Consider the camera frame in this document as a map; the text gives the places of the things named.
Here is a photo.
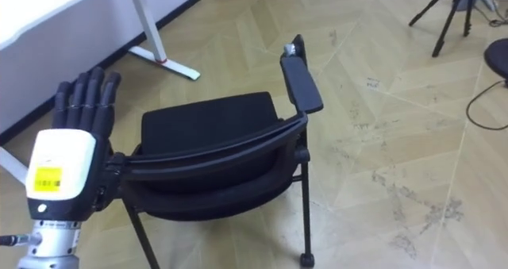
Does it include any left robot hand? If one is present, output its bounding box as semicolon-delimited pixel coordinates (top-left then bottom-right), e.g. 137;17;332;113
25;66;126;223

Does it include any black chair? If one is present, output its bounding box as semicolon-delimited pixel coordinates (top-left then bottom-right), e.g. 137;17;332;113
107;33;325;269

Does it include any white desk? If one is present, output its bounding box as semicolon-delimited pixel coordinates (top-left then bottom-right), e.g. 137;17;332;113
0;0;202;186

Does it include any black tripod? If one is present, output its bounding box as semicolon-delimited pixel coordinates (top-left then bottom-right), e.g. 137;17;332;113
408;0;477;59

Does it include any black round stool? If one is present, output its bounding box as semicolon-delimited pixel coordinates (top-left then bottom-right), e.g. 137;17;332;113
483;37;508;88

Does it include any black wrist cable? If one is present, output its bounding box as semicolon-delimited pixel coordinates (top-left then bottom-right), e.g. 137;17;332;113
0;232;42;248

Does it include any black floor cable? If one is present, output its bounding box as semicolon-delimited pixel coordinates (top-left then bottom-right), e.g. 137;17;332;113
465;79;508;132

